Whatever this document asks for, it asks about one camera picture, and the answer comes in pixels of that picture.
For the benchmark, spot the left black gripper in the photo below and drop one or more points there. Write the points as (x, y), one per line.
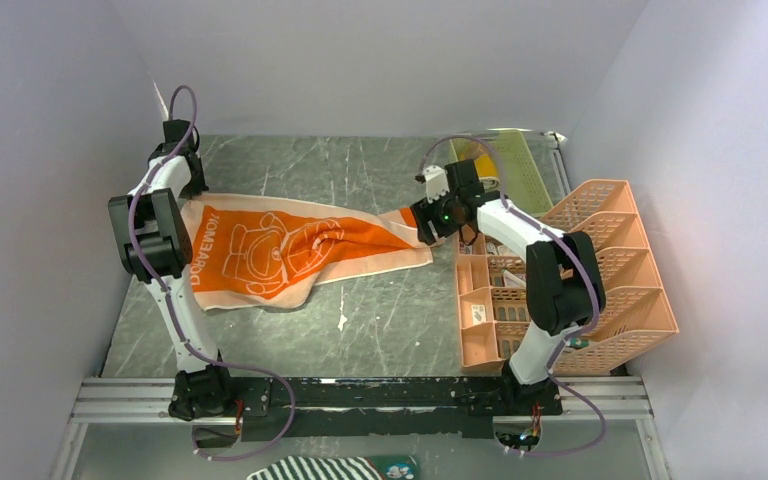
(196, 190)

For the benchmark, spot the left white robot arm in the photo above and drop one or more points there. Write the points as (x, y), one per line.
(154, 247)

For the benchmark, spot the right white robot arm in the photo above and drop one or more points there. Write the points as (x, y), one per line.
(565, 295)

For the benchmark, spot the brown yellow bear towel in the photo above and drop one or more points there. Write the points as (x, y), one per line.
(486, 171)

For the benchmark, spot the orange plastic compartment tray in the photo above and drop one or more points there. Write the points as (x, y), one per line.
(491, 301)

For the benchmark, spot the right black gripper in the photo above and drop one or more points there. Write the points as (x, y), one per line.
(424, 211)

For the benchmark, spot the black white striped cloth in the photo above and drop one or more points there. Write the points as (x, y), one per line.
(317, 468)

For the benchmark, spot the teal cartoon card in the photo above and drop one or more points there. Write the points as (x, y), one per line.
(395, 467)

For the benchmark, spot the green plastic basket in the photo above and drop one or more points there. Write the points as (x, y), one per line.
(524, 185)

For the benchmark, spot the green white marker pen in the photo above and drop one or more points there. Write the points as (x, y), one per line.
(576, 343)

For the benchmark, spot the orange plastic file organizer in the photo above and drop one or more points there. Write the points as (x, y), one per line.
(637, 316)

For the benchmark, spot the aluminium frame rail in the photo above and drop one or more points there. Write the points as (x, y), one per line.
(606, 431)

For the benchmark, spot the orange white towel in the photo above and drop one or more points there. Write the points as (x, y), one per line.
(253, 251)

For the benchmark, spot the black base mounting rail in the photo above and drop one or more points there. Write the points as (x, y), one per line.
(259, 408)

